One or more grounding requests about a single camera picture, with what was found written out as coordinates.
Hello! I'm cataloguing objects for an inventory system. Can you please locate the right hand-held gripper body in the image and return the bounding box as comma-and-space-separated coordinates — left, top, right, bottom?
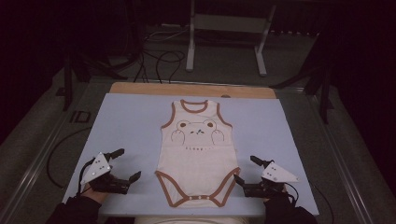
243, 161, 300, 199

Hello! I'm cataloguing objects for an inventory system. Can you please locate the light blue foam mat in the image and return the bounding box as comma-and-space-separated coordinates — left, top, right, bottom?
61, 92, 320, 217

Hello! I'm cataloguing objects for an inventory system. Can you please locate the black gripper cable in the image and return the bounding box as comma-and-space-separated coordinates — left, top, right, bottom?
284, 182, 300, 204
76, 157, 95, 198

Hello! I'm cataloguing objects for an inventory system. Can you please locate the wooden table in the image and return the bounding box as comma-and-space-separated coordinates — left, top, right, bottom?
108, 81, 277, 100

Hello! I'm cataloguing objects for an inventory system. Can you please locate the white metal stand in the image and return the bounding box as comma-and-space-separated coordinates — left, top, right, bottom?
185, 0, 277, 77

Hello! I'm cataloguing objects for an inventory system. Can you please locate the black looped floor cable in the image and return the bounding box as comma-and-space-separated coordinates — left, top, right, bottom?
154, 49, 187, 85

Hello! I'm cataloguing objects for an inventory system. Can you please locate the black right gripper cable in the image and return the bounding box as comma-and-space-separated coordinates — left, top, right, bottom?
284, 182, 300, 204

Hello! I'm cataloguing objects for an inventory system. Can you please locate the cream baby bodysuit brown trim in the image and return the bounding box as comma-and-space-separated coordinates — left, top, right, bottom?
154, 99, 242, 209

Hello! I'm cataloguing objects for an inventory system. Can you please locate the white floor cable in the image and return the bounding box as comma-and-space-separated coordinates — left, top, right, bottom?
144, 25, 191, 43

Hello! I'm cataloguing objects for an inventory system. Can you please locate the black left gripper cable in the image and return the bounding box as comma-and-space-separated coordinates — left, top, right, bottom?
76, 157, 95, 198

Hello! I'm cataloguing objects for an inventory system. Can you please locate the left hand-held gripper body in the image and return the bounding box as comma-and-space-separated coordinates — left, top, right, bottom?
80, 151, 132, 196

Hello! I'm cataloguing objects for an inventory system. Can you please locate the person's left hand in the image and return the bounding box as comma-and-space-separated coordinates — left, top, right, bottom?
80, 186, 110, 205

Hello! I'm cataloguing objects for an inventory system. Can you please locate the person's right hand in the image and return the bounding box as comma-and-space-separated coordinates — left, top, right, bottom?
262, 184, 288, 204

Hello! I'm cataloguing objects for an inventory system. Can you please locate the black tripod stand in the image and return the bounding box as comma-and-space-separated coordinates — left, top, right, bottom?
269, 31, 336, 125
55, 50, 129, 112

